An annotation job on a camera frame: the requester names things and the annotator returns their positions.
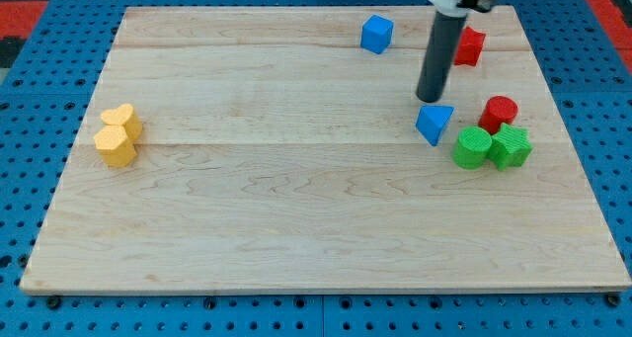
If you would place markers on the red cylinder block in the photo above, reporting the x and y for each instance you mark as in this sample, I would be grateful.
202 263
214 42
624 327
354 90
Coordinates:
498 110

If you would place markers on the green star block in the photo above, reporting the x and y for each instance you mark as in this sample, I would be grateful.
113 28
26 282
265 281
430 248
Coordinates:
510 147

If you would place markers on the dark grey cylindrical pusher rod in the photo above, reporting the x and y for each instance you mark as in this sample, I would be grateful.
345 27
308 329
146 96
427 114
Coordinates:
441 50

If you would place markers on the blue cube block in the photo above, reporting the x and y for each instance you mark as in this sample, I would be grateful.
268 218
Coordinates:
376 34

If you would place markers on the blue triangle block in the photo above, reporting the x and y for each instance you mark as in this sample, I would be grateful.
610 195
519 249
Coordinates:
432 121

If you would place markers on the yellow hexagon block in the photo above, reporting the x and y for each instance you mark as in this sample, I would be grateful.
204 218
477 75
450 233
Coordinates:
115 146

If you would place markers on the green cylinder block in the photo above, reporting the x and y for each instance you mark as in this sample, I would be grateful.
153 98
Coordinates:
471 147

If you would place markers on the red star block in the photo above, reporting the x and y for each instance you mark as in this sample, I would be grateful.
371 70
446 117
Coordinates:
470 47

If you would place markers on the wooden board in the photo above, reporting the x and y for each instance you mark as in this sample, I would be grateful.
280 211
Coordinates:
279 157

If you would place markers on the yellow heart block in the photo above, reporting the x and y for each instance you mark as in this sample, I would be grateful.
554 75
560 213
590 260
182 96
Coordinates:
126 116

